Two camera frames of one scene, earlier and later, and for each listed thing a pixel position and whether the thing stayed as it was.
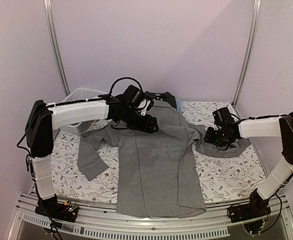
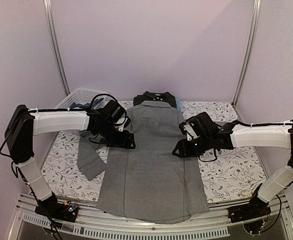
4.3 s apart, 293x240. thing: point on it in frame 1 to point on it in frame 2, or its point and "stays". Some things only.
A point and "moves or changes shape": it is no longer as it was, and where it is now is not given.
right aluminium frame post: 252,40 stays
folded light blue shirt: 179,108 stays
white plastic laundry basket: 83,94 stays
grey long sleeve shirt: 157,175 moves or changes shape
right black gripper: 208,138 to 184,149
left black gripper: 147,126 to 125,142
